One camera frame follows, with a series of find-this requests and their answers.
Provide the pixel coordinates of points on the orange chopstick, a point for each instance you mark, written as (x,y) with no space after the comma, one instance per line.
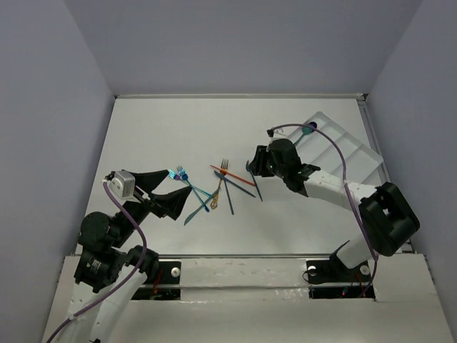
(227,173)

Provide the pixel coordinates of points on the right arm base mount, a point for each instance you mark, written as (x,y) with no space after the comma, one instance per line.
(323,282)

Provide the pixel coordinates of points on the gold ornate fork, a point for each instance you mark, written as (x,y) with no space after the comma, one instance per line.
(214,202)

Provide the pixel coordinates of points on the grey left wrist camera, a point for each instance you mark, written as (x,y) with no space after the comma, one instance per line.
(121,184)

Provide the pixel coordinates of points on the dark blue knife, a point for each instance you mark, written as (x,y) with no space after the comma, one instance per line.
(221,176)

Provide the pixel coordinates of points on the white divided cutlery tray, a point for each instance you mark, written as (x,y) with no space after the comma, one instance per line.
(361,161)

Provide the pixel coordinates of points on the teal plastic spoon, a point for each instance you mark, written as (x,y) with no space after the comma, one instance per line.
(305,131)

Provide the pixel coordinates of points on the blue-grey plastic fork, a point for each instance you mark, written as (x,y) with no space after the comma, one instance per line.
(248,169)

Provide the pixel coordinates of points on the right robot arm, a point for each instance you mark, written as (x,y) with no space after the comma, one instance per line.
(386,217)

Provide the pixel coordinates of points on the teal plastic knife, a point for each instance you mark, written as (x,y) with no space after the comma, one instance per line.
(194,213)

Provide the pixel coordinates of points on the iridescent blue fork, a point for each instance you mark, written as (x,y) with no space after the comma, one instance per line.
(182,173)

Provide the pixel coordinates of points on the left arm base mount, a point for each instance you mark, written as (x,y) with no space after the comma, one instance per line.
(165,286)

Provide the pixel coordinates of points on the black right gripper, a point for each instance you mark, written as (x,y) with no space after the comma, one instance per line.
(257,163)

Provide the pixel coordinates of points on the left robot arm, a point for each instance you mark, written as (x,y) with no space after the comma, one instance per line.
(115,261)

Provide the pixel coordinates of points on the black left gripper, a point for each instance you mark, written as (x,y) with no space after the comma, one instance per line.
(146,196)

